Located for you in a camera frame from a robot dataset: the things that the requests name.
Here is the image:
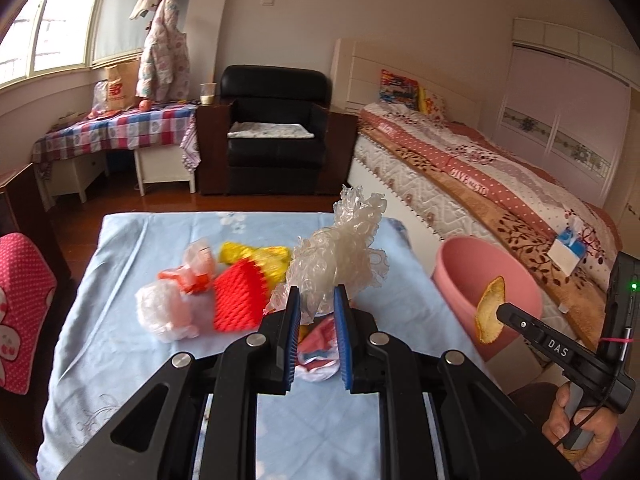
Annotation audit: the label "red floral wrapper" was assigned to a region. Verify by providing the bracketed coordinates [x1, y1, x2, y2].
[296, 316, 346, 385]

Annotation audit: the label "orange and white plastic bag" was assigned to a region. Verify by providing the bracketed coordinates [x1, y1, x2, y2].
[157, 240, 221, 296]

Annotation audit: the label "colourful printed pillow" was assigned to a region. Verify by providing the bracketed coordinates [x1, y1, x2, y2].
[378, 69, 420, 111]

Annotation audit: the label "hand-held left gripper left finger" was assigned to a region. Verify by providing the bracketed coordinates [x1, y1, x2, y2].
[56, 286, 302, 480]

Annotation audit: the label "brown paper bag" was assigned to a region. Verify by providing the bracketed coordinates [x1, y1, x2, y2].
[104, 57, 141, 111]

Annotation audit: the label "clear plastic wrap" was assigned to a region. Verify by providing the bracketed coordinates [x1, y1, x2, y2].
[264, 185, 391, 326]

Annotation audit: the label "orange peel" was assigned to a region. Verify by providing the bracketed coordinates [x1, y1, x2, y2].
[474, 276, 507, 345]

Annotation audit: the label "person's right hand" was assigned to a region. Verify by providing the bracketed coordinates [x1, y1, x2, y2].
[542, 382, 621, 472]

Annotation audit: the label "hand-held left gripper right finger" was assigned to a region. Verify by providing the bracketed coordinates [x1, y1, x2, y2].
[334, 285, 581, 480]

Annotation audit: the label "plaid heart tablecloth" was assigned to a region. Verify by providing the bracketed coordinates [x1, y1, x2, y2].
[32, 104, 200, 171]

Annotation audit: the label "red floral patchwork blanket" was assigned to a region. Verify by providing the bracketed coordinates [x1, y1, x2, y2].
[360, 101, 623, 333]

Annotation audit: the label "yellow crumpled wrapper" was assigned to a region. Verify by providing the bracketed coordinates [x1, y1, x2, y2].
[219, 241, 293, 293]

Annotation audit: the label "blue and white tissue pack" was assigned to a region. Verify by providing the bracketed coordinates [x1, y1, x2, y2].
[549, 212, 588, 276]

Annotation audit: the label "white wooden table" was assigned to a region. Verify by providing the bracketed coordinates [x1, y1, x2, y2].
[35, 140, 198, 203]

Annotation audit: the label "dark wooden side table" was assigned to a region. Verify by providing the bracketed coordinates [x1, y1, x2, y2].
[195, 100, 236, 196]
[320, 105, 358, 196]

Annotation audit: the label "red polka-dot chair cover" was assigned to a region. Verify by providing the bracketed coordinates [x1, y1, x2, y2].
[0, 232, 56, 393]

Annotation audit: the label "white bed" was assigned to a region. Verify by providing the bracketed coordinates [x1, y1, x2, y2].
[332, 37, 626, 376]

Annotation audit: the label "light blue floral tablecloth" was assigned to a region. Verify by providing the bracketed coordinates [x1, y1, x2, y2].
[36, 210, 506, 480]

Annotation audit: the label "window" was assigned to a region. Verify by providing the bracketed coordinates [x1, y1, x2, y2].
[0, 0, 113, 91]

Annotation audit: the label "white pink bag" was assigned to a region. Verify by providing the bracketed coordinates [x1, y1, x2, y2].
[135, 280, 201, 343]

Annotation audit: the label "dark wooden chair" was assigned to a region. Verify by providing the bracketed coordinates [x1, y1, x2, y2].
[0, 162, 76, 311]

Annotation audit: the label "clear plastic bag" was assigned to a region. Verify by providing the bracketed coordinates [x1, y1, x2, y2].
[92, 80, 126, 116]

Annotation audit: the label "yellow pillow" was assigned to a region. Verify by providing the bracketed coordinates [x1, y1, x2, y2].
[419, 87, 448, 121]

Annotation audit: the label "pink plastic bucket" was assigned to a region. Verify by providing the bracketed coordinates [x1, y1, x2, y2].
[434, 236, 543, 363]

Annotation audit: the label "black leather armchair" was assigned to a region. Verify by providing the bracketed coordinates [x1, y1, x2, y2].
[220, 65, 333, 196]

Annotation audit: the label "white wardrobe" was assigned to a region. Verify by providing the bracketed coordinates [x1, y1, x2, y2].
[495, 17, 640, 241]

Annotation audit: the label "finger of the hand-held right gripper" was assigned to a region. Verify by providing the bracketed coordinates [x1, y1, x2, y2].
[496, 303, 545, 343]

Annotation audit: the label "white floral seat cushion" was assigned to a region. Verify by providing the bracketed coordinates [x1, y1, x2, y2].
[226, 121, 316, 141]

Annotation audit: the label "pink floral padded jacket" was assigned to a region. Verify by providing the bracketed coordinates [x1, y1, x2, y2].
[136, 0, 190, 103]

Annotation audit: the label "white sun hat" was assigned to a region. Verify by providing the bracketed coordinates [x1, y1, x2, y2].
[129, 0, 163, 21]

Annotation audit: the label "red foam fruit net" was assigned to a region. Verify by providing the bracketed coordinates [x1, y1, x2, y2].
[212, 257, 268, 333]

